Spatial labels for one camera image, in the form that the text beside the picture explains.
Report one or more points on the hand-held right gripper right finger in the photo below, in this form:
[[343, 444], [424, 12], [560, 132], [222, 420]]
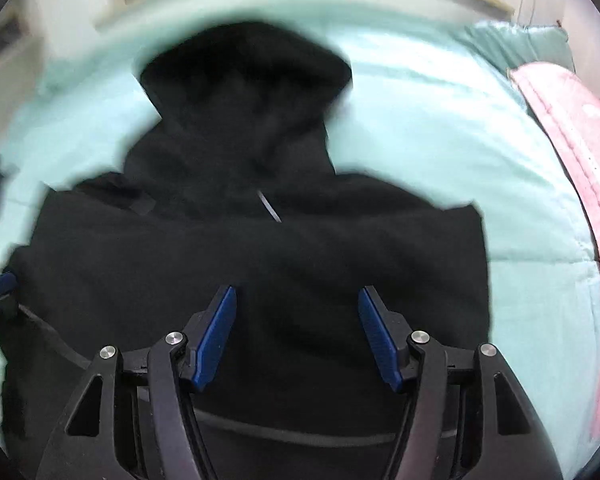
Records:
[[380, 335]]

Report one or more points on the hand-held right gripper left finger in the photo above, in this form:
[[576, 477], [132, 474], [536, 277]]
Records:
[[215, 335]]

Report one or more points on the black hoodie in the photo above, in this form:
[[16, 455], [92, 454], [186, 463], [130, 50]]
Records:
[[260, 240]]

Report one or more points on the mint green quilt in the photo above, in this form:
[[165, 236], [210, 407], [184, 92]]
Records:
[[430, 150]]

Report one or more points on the pink pillow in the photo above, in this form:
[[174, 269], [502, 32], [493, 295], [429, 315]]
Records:
[[580, 160]]

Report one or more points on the mint green pillow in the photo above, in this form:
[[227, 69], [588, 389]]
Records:
[[525, 45]]

